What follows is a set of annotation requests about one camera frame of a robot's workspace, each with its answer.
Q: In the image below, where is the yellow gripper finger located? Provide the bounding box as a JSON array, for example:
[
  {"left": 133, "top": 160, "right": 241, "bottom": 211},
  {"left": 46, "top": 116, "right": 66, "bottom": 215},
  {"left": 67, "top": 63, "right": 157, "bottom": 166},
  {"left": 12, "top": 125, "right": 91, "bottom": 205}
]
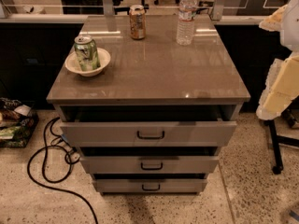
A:
[
  {"left": 259, "top": 5, "right": 287, "bottom": 32},
  {"left": 256, "top": 56, "right": 299, "bottom": 120}
]

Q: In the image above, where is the green soda can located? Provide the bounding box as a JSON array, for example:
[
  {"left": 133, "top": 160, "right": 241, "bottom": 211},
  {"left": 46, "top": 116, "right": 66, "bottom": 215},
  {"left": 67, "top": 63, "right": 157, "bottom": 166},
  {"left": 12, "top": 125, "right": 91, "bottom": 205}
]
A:
[{"left": 74, "top": 35, "right": 101, "bottom": 71}]

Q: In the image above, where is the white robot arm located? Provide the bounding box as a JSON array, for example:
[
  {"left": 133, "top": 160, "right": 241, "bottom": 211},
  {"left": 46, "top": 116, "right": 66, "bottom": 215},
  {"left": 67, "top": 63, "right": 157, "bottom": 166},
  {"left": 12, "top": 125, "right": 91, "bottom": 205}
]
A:
[{"left": 256, "top": 0, "right": 299, "bottom": 120}]

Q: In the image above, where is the orange soda can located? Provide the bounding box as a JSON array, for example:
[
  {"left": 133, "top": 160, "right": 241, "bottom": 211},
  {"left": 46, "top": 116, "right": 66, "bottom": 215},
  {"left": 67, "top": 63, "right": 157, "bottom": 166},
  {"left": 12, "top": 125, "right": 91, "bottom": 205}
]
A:
[{"left": 129, "top": 5, "right": 146, "bottom": 40}]

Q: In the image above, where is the white paper bowl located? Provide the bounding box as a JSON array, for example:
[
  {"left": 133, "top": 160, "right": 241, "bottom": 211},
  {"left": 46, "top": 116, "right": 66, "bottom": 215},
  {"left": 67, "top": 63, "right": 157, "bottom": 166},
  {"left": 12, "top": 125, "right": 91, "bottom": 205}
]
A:
[{"left": 64, "top": 48, "right": 111, "bottom": 77}]

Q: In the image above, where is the black wheeled stand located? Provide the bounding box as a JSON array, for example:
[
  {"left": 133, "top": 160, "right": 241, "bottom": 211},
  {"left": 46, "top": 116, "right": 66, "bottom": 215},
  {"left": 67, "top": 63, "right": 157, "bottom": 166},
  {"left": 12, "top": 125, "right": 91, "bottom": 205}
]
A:
[{"left": 264, "top": 120, "right": 299, "bottom": 175}]

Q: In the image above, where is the clear plastic water bottle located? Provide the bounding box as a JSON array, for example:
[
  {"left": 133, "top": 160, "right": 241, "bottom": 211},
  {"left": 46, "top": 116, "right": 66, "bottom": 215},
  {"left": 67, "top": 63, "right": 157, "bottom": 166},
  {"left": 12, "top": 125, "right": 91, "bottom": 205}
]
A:
[{"left": 177, "top": 0, "right": 198, "bottom": 46}]

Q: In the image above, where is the top grey drawer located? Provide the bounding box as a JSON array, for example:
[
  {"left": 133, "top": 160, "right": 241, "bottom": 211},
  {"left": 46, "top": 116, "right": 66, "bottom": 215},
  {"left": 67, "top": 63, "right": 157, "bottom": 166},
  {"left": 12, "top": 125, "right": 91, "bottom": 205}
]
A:
[{"left": 61, "top": 121, "right": 236, "bottom": 147}]

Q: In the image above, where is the grey drawer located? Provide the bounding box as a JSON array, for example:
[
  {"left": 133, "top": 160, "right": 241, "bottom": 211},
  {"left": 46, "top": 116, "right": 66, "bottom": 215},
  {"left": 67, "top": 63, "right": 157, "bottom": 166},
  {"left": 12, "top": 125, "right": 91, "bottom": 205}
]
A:
[
  {"left": 61, "top": 121, "right": 236, "bottom": 147},
  {"left": 93, "top": 179, "right": 207, "bottom": 193},
  {"left": 81, "top": 156, "right": 219, "bottom": 174}
]

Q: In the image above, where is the grey drawer cabinet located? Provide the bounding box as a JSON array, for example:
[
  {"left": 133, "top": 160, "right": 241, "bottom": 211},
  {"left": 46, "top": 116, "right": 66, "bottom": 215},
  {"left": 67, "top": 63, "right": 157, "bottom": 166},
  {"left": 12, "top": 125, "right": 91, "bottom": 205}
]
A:
[{"left": 47, "top": 15, "right": 249, "bottom": 182}]

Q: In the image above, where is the bottom grey drawer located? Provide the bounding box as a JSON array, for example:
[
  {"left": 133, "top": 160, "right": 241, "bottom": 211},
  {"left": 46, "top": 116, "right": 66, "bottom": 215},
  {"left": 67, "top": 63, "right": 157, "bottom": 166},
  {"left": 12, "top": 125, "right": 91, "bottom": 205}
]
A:
[{"left": 93, "top": 179, "right": 207, "bottom": 193}]

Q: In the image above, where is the middle grey drawer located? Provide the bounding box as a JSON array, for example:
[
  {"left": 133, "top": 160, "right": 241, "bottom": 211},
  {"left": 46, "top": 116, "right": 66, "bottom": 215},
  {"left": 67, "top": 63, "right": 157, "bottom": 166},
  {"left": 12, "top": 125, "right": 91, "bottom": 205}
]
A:
[{"left": 81, "top": 156, "right": 219, "bottom": 174}]

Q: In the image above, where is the tray of snack packets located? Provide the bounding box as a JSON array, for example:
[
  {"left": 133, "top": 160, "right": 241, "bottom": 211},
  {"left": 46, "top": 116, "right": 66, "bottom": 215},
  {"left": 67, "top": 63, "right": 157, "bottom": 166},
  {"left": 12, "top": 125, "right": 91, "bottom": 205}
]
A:
[{"left": 0, "top": 97, "right": 39, "bottom": 148}]

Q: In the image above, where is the black floor cable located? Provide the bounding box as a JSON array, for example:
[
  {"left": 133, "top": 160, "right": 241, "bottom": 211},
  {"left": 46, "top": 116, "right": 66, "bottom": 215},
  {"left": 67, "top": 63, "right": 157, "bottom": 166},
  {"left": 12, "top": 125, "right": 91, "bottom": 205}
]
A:
[{"left": 26, "top": 116, "right": 100, "bottom": 224}]

